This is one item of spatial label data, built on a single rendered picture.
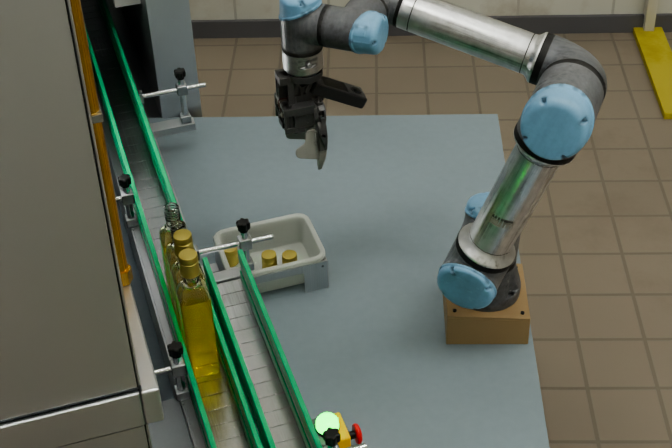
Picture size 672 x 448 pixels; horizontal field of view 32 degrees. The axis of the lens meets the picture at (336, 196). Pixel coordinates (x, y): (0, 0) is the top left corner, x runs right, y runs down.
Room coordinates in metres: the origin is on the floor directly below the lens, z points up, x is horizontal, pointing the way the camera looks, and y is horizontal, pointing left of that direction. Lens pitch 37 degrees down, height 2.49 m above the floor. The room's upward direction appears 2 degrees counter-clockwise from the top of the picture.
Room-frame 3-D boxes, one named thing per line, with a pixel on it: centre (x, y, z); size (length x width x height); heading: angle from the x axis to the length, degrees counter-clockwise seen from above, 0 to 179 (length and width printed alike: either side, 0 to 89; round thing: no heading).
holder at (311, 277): (2.01, 0.18, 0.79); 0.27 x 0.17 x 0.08; 107
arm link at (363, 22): (1.85, -0.05, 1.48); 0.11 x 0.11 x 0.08; 67
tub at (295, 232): (2.02, 0.15, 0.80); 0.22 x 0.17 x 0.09; 107
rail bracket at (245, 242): (1.88, 0.22, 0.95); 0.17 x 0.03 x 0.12; 107
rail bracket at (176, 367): (1.53, 0.32, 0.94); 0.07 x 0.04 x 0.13; 107
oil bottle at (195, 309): (1.61, 0.27, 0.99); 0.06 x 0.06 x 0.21; 16
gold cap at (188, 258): (1.61, 0.27, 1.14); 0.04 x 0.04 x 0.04
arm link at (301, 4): (1.87, 0.05, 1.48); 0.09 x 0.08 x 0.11; 67
